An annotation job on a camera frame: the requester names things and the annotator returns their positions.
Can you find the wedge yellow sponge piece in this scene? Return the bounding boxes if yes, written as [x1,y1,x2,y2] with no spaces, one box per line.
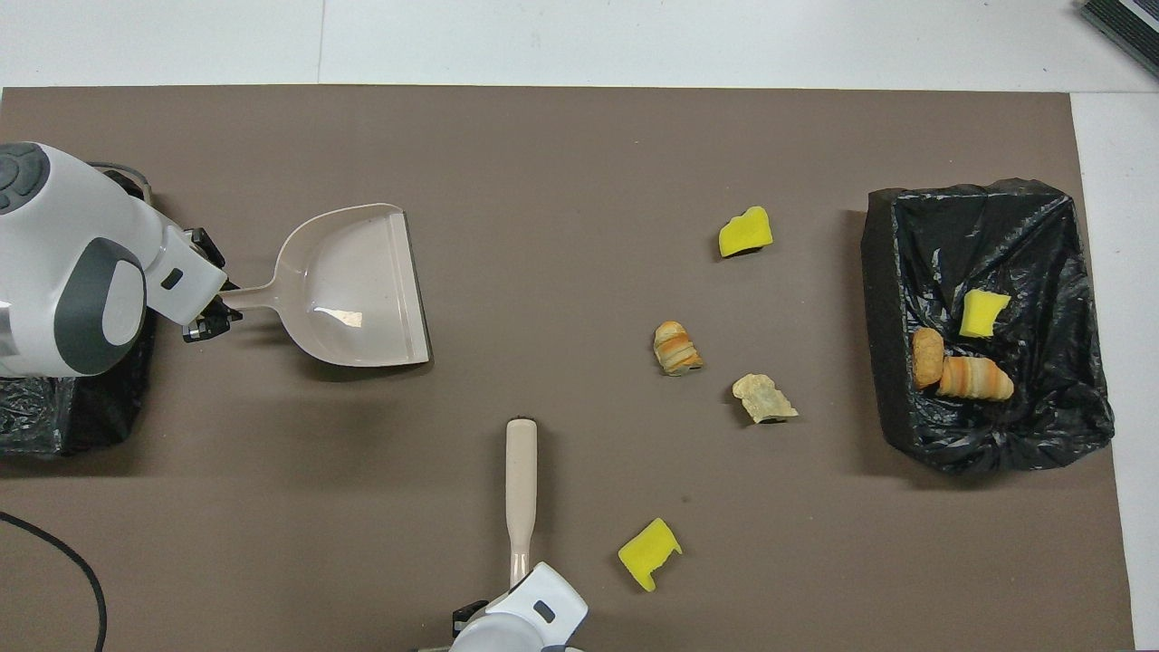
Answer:
[958,289,1012,340]

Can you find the brown table mat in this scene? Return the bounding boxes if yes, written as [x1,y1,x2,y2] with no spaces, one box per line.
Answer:
[0,86,1137,652]

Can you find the pale cracker piece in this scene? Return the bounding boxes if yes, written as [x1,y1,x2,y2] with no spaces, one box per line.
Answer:
[732,373,800,425]

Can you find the bin lined with black bag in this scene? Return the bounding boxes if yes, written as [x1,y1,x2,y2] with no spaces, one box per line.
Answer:
[0,161,159,456]
[860,178,1116,476]

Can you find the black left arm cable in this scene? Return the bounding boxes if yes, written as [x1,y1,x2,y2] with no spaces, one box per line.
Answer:
[0,512,108,652]

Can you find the notched yellow sponge piece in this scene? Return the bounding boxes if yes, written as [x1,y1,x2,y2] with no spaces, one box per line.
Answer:
[618,517,684,593]

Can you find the beige hand brush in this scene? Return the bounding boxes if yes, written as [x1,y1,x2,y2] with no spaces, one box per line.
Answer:
[504,417,539,590]

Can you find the jagged yellow sponge piece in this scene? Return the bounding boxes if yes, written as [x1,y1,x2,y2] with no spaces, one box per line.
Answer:
[718,206,774,259]

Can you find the beige plastic dustpan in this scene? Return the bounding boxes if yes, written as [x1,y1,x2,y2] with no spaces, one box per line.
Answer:
[220,203,432,369]

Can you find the small striped croissant piece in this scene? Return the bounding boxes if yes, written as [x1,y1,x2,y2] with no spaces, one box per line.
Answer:
[653,321,704,377]

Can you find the large striped croissant piece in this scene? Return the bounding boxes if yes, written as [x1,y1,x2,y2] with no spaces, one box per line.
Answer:
[935,355,1015,402]

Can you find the brown bread roll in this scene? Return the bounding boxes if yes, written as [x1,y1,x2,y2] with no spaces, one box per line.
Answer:
[911,327,946,390]

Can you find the black ribbed object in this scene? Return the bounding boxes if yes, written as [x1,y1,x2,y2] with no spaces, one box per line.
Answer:
[1078,0,1159,78]

